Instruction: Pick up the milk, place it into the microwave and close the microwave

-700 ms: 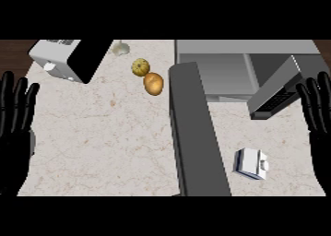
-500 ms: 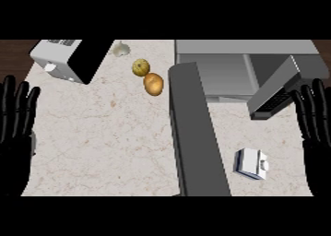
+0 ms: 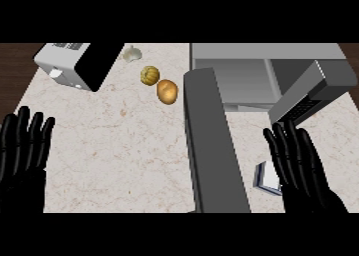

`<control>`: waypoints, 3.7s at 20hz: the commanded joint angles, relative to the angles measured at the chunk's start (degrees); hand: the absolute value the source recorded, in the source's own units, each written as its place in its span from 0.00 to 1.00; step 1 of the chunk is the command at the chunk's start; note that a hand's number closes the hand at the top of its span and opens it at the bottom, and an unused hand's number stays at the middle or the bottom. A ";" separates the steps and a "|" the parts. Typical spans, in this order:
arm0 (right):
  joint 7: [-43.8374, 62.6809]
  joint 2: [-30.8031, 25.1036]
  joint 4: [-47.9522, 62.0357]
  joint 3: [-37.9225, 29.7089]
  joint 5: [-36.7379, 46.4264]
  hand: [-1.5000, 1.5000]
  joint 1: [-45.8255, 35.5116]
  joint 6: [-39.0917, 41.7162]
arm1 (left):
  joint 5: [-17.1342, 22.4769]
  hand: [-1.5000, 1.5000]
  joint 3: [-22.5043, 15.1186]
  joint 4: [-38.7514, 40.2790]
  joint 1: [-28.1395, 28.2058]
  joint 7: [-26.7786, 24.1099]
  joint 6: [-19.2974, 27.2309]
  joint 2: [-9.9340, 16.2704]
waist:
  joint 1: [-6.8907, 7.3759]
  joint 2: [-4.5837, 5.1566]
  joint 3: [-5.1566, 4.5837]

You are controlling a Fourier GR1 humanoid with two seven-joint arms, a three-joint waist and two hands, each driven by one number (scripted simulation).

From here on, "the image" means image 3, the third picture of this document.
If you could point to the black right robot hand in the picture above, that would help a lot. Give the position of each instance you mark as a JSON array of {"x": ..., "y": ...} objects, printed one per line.
[{"x": 300, "y": 173}]

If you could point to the white and black toaster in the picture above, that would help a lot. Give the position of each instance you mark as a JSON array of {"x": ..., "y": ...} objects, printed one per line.
[{"x": 78, "y": 65}]

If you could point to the yellow ridged squash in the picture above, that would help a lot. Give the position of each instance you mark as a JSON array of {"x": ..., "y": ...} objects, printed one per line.
[{"x": 149, "y": 75}]

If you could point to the dark grey microwave door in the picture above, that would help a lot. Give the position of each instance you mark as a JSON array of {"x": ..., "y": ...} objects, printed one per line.
[{"x": 213, "y": 143}]

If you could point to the white garlic bulb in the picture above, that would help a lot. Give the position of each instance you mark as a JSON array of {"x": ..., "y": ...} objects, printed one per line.
[{"x": 132, "y": 54}]

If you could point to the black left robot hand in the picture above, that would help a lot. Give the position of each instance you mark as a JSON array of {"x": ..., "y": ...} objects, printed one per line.
[{"x": 19, "y": 160}]

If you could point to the brown potato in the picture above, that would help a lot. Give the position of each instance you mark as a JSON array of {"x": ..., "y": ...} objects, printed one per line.
[{"x": 167, "y": 92}]

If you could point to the grey microwave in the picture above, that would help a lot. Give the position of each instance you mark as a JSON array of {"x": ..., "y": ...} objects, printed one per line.
[{"x": 285, "y": 76}]

